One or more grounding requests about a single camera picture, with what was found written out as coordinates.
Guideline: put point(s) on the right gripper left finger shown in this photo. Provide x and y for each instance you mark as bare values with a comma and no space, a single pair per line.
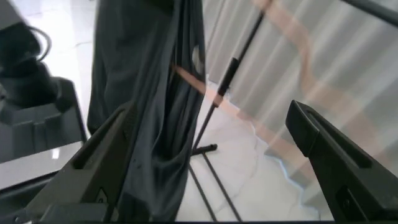
87,180

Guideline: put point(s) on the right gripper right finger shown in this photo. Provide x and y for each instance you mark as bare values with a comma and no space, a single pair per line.
357,186

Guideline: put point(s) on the dark grey t-shirt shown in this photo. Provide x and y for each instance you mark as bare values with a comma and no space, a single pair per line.
140,62

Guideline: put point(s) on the pink clothes hanger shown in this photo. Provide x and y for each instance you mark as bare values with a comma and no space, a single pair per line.
192,79

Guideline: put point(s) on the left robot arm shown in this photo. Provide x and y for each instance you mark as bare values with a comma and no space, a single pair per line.
21,77

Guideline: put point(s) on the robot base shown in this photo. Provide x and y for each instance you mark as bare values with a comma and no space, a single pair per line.
37,130

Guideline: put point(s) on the black clothes rack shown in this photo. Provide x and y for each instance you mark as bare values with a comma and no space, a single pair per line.
228,73

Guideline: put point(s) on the white curtain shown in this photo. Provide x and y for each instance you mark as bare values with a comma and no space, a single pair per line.
280,62

